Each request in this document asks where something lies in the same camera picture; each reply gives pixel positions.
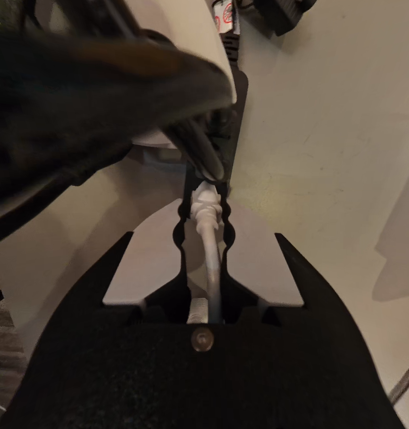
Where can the grey desk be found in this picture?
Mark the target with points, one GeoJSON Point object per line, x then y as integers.
{"type": "Point", "coordinates": [325, 134]}

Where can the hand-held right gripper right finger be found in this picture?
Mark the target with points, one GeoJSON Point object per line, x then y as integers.
{"type": "Point", "coordinates": [261, 264]}

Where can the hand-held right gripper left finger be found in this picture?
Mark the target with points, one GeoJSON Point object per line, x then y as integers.
{"type": "Point", "coordinates": [144, 261]}

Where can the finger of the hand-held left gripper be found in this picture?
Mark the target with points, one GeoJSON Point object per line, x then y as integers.
{"type": "Point", "coordinates": [157, 140]}
{"type": "Point", "coordinates": [177, 23]}

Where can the grey metal strip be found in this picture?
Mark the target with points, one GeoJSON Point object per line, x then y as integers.
{"type": "Point", "coordinates": [405, 383]}

